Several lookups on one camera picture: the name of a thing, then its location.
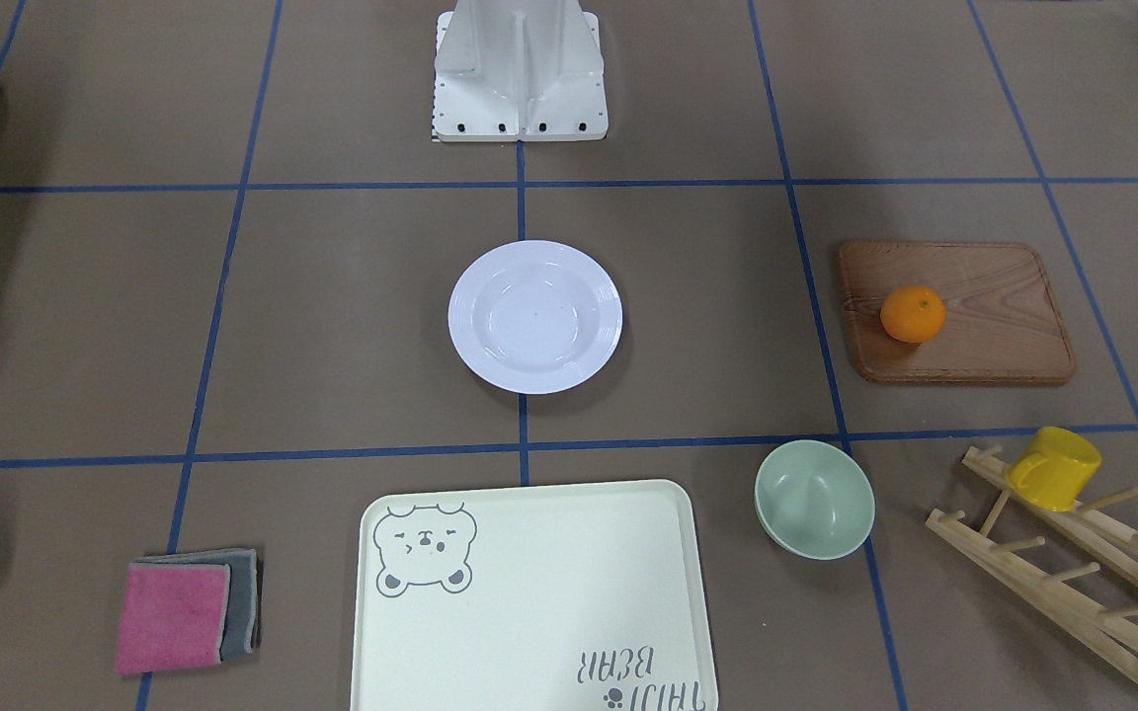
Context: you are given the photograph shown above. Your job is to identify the brown wooden cutting board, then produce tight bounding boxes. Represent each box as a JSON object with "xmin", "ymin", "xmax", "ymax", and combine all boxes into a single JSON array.
[{"xmin": 835, "ymin": 240, "xmax": 1078, "ymax": 386}]

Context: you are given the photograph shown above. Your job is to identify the cream bear print tray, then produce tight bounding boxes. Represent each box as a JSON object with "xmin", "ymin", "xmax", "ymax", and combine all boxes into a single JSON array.
[{"xmin": 351, "ymin": 480, "xmax": 721, "ymax": 710}]

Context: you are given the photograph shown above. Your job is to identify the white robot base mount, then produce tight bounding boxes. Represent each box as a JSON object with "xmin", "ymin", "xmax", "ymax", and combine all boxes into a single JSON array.
[{"xmin": 431, "ymin": 1, "xmax": 610, "ymax": 143}]

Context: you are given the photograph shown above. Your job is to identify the orange fruit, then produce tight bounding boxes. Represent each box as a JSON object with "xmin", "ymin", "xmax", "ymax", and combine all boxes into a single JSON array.
[{"xmin": 879, "ymin": 284, "xmax": 947, "ymax": 344}]

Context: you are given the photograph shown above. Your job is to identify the grey cleaning cloth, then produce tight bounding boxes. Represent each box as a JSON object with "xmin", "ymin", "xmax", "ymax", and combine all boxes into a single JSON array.
[{"xmin": 130, "ymin": 548, "xmax": 258, "ymax": 665}]

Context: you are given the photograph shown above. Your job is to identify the green ceramic bowl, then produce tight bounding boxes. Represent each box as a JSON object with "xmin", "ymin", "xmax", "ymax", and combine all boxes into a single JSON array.
[{"xmin": 753, "ymin": 439, "xmax": 876, "ymax": 561}]

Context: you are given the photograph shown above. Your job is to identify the yellow plastic mug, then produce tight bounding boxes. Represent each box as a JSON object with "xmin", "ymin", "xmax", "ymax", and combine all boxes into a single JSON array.
[{"xmin": 1006, "ymin": 425, "xmax": 1103, "ymax": 512}]

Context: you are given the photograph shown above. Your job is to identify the white round plate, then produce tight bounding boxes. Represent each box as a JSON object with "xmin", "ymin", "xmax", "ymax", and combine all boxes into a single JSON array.
[{"xmin": 447, "ymin": 240, "xmax": 624, "ymax": 395}]

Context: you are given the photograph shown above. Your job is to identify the wooden dish rack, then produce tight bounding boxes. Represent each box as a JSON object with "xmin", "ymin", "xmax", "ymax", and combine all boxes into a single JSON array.
[{"xmin": 925, "ymin": 446, "xmax": 1138, "ymax": 685}]

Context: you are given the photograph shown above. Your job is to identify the pink cleaning cloth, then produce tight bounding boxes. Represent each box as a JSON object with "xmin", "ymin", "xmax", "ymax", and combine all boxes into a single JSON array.
[{"xmin": 115, "ymin": 563, "xmax": 230, "ymax": 675}]

